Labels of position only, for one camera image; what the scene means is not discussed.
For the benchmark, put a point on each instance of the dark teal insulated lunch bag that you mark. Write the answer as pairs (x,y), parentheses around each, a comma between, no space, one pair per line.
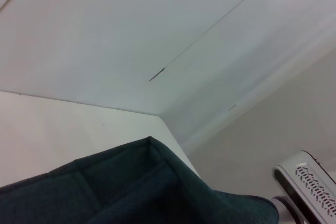
(131,195)

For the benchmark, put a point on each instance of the white vented right wrist camera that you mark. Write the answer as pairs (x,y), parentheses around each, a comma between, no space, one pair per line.
(309,182)

